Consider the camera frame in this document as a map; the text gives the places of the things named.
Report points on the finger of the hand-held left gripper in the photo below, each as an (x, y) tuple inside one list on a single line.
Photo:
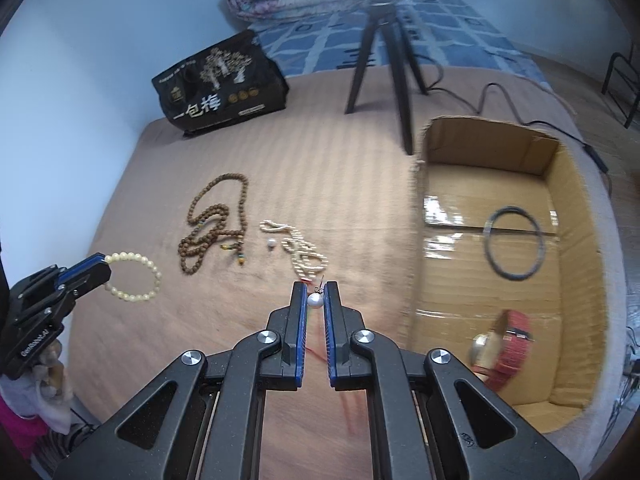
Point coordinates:
[(92, 277), (82, 264)]

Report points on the black tripod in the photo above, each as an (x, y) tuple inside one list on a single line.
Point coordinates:
[(397, 80)]

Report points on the person's left hand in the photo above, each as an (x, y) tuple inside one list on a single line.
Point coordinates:
[(52, 365)]

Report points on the black metal rack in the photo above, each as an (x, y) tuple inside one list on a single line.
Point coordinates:
[(620, 85)]

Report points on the pearl drop earring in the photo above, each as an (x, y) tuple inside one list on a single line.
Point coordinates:
[(315, 299)]

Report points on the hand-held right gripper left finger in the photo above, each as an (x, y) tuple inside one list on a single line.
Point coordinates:
[(300, 332)]

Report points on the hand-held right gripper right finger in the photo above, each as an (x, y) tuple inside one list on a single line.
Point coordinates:
[(328, 332)]

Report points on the cardboard box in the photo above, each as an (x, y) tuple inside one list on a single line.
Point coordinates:
[(460, 320)]

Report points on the black printed bag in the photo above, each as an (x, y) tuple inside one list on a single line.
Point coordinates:
[(220, 85)]

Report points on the thin black bangle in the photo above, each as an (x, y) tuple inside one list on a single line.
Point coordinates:
[(492, 255)]

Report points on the blue patterned blanket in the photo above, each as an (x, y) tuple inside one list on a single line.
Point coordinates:
[(310, 42)]

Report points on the brown bed cover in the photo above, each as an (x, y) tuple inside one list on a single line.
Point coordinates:
[(325, 185)]

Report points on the person's left forearm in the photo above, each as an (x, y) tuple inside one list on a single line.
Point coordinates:
[(30, 420)]

